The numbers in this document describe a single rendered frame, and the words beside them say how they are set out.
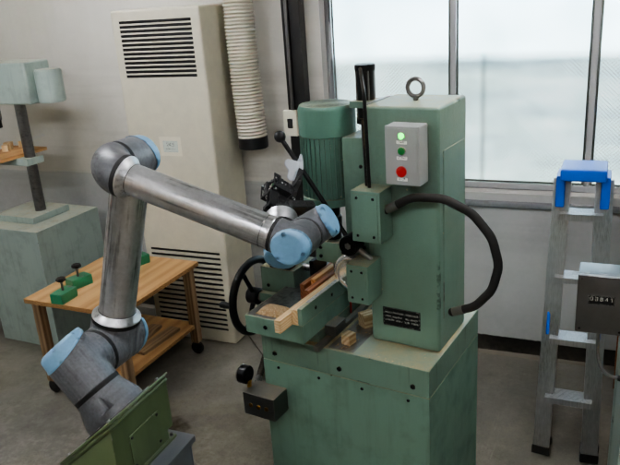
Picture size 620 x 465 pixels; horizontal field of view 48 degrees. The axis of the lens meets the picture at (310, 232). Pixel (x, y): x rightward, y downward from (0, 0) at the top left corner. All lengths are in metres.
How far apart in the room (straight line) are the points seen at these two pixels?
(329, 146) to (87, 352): 0.92
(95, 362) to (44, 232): 1.99
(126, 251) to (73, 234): 2.11
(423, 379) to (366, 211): 0.50
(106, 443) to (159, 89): 2.09
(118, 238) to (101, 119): 2.29
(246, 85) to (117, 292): 1.68
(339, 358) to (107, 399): 0.68
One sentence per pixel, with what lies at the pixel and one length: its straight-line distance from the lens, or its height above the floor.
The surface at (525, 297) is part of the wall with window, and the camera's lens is 3.61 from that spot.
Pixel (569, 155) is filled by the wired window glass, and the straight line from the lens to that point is 3.43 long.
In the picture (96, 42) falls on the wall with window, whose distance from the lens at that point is 4.24.
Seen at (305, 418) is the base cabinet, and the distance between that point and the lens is 2.32.
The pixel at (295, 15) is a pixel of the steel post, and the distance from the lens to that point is 3.49.
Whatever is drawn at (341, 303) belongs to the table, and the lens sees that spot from 2.25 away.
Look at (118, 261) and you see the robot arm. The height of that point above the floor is 1.12.
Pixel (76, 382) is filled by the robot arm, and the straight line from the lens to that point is 2.11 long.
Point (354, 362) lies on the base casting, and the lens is 2.11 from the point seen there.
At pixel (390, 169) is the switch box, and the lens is 1.88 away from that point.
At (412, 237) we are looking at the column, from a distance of 1.98.
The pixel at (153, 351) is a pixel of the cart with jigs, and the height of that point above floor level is 0.18.
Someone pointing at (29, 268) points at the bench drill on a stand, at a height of 0.49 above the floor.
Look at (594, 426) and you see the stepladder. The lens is 3.02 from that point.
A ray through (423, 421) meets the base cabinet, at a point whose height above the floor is 0.63.
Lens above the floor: 1.83
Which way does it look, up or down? 19 degrees down
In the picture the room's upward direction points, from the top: 4 degrees counter-clockwise
